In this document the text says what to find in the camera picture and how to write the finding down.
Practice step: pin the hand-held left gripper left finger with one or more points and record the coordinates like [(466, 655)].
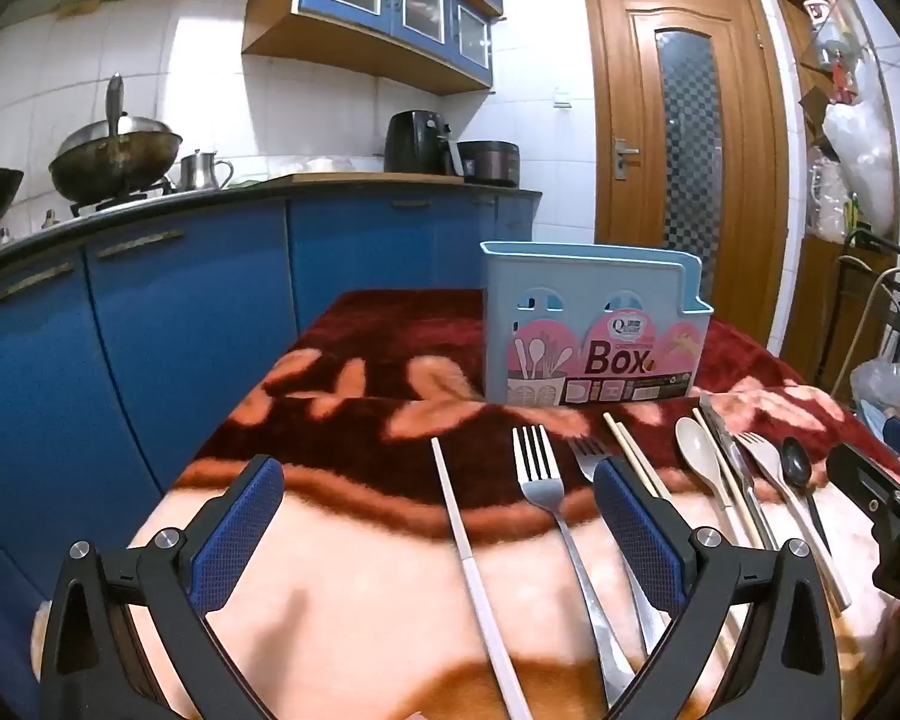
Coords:
[(244, 532)]

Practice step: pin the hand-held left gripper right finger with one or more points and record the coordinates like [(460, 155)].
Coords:
[(637, 525)]

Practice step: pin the small silver fork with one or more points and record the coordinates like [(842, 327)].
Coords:
[(586, 457)]

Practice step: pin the large silver fork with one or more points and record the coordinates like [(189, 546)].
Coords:
[(544, 491)]

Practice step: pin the beige fork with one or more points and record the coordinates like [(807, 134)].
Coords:
[(765, 457)]

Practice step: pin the silver table knife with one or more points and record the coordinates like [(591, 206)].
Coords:
[(742, 472)]

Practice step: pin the white chopstick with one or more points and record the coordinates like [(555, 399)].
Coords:
[(465, 547)]

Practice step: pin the light blue utensil box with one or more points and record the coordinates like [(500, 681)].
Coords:
[(540, 345)]

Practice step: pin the blue face mask box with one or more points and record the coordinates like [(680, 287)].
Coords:
[(874, 412)]

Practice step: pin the black spoon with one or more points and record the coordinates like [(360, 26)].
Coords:
[(796, 461)]

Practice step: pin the wooden chopstick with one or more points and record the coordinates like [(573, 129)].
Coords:
[(626, 450), (637, 451)]

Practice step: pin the beige spoon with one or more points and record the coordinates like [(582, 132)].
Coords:
[(696, 450)]

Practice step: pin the red floral blanket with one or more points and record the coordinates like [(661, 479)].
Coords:
[(360, 600)]

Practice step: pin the wooden shelf unit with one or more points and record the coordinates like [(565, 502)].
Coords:
[(817, 300)]

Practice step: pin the blue base cabinet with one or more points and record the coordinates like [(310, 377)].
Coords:
[(180, 330)]

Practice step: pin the white plastic bag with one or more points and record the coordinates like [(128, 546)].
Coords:
[(862, 165)]

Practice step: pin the brown cardboard box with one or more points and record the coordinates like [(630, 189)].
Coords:
[(816, 116)]

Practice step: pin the gas stove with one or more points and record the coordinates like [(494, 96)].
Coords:
[(131, 195)]

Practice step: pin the steel kettle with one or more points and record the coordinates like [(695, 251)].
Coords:
[(199, 171)]

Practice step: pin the plastic wrapped food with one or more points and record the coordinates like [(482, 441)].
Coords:
[(315, 163)]

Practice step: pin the dark rice cooker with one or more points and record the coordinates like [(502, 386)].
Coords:
[(489, 161)]

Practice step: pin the steel wok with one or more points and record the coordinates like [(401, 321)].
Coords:
[(116, 157)]

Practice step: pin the black air fryer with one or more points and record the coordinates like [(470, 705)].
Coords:
[(416, 142)]

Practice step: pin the wooden door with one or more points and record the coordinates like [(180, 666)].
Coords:
[(630, 75)]

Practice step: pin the blue wall cabinet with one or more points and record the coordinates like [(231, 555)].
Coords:
[(390, 7)]

